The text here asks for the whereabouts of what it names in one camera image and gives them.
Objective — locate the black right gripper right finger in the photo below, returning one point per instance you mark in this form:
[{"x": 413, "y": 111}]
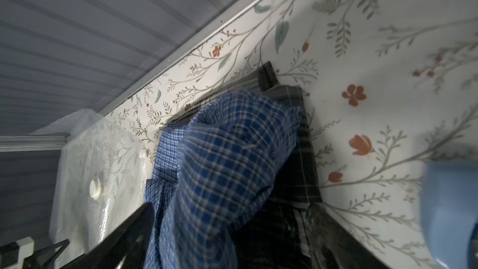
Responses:
[{"x": 332, "y": 247}]

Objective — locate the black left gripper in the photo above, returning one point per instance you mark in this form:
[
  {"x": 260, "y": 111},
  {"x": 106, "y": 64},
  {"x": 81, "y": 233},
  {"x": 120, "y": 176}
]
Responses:
[{"x": 21, "y": 255}]

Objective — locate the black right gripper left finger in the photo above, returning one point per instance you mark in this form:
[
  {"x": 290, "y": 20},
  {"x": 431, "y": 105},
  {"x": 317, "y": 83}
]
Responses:
[{"x": 126, "y": 246}]

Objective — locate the black white plaid shirt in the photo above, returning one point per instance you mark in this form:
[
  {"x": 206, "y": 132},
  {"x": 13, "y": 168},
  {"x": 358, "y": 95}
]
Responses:
[{"x": 278, "y": 237}]

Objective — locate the clear plastic vacuum bag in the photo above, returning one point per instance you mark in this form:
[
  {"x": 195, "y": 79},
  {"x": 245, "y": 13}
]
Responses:
[{"x": 100, "y": 181}]

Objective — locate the blue checked shirt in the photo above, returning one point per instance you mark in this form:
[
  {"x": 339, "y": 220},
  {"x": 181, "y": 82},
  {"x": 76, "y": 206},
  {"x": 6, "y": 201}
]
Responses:
[{"x": 212, "y": 175}]

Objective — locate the small blue clip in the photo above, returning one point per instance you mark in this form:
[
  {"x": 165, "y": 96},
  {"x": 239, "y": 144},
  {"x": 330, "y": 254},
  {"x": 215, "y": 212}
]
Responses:
[{"x": 449, "y": 213}]

